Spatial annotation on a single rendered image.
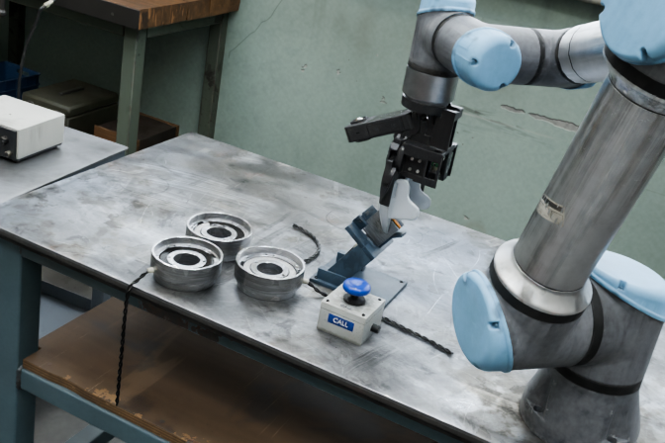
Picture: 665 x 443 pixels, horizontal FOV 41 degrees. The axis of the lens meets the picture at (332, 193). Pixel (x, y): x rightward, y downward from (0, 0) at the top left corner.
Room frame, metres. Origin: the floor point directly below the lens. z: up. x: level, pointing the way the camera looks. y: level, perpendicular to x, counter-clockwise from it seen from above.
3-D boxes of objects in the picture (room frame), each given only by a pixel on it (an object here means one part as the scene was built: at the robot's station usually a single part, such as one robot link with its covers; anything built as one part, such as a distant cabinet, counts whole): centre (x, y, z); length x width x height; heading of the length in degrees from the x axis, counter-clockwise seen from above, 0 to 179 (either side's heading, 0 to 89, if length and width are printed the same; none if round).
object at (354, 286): (1.11, -0.06, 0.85); 0.04 x 0.04 x 0.05
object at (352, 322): (1.10, -0.06, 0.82); 0.08 x 0.07 x 0.05; 67
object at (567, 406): (0.97, -0.37, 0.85); 0.15 x 0.15 x 0.10
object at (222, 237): (1.27, 0.17, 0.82); 0.10 x 0.10 x 0.04
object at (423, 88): (1.23, -0.11, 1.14); 0.08 x 0.08 x 0.05
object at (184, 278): (1.16, 0.20, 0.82); 0.10 x 0.10 x 0.04
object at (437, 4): (1.23, -0.11, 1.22); 0.09 x 0.08 x 0.11; 24
